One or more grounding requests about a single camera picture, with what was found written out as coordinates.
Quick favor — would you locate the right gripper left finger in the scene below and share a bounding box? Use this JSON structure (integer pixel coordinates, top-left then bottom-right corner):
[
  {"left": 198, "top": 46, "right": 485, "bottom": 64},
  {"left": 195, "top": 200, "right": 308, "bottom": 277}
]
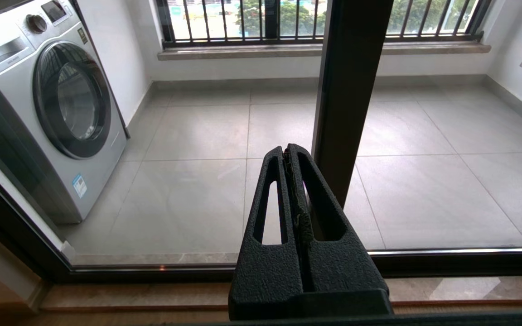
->
[{"left": 232, "top": 146, "right": 305, "bottom": 290}]

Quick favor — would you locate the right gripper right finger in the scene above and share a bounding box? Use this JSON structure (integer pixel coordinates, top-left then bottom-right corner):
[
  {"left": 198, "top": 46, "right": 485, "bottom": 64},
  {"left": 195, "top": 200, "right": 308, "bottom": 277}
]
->
[{"left": 288, "top": 144, "right": 388, "bottom": 292}]

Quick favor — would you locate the glass sliding door with handle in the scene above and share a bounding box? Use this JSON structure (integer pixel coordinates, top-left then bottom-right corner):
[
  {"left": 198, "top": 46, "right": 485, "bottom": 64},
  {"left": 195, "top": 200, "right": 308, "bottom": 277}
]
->
[{"left": 0, "top": 0, "right": 395, "bottom": 283}]

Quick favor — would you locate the long stone window sill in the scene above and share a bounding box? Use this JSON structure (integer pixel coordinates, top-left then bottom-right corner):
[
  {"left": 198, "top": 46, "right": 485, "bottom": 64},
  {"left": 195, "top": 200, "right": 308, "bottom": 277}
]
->
[{"left": 157, "top": 42, "right": 492, "bottom": 61}]

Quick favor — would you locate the long black window railing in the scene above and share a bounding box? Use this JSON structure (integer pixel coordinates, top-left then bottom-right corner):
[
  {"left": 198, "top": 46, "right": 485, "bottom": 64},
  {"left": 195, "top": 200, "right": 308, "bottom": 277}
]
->
[{"left": 164, "top": 0, "right": 484, "bottom": 47}]

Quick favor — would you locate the black window frame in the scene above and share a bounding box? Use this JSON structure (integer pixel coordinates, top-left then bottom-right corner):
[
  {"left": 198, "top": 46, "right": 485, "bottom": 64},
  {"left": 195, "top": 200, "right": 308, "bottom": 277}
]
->
[{"left": 155, "top": 0, "right": 493, "bottom": 48}]

